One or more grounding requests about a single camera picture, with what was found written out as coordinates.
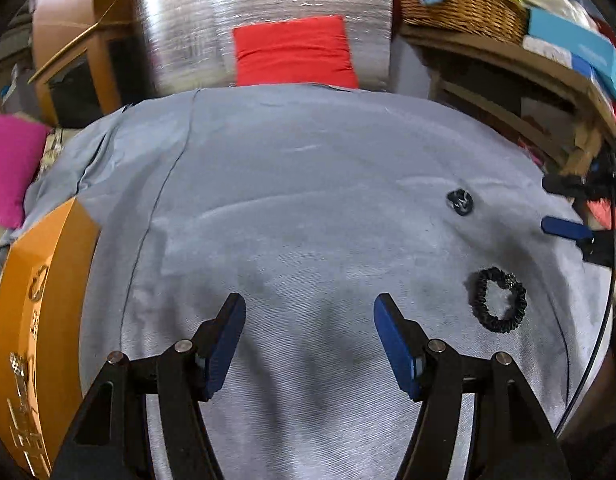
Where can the gold hair clip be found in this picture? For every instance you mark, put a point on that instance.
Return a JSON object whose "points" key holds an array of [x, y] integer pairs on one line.
{"points": [[35, 324]]}

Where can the silver hair clip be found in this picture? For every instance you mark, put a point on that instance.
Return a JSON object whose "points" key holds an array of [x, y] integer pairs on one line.
{"points": [[18, 367]]}

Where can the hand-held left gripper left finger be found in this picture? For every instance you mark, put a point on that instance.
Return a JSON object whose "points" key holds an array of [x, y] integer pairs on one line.
{"points": [[223, 347]]}

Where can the silver bangle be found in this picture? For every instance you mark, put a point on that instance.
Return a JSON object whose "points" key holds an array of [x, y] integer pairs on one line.
{"points": [[33, 294]]}

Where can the wicker basket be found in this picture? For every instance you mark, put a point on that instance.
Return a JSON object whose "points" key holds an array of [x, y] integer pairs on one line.
{"points": [[463, 5]]}

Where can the pink cushion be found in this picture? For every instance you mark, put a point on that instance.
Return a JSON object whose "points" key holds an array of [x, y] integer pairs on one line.
{"points": [[13, 170]]}

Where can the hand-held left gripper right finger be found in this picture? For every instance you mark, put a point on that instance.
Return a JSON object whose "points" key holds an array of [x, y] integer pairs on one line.
{"points": [[395, 342]]}

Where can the white patterned box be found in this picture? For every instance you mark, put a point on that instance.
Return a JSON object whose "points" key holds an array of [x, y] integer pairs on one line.
{"points": [[548, 52]]}

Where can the wooden table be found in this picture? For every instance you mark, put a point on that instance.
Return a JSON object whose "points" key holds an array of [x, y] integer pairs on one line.
{"points": [[488, 52]]}

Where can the cream hair claw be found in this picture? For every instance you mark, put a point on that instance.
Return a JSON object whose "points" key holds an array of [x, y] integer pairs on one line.
{"points": [[24, 432]]}

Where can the grey cloth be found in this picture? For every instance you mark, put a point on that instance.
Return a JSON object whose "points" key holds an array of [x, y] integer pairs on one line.
{"points": [[313, 185]]}

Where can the blue cardboard box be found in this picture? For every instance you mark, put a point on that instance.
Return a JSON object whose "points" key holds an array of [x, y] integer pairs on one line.
{"points": [[568, 35]]}

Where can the orange box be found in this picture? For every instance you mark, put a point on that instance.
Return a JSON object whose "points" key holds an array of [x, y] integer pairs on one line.
{"points": [[58, 270]]}

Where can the black scrunchie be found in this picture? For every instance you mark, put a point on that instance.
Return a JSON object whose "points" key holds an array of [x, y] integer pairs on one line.
{"points": [[478, 306]]}

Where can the wooden cabinet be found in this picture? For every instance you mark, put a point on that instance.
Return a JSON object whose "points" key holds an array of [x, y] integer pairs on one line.
{"points": [[63, 10]]}

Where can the red cushion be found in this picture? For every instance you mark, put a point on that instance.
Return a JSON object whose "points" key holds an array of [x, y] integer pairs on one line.
{"points": [[293, 50]]}

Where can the floral cloth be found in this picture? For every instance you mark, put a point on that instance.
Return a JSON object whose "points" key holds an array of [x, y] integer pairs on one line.
{"points": [[52, 150]]}

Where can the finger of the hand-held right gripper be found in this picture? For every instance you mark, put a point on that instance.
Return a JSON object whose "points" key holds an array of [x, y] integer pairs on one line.
{"points": [[563, 185], [563, 228]]}

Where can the silver foil mat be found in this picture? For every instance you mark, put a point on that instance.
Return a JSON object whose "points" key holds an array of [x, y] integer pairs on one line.
{"points": [[188, 25]]}

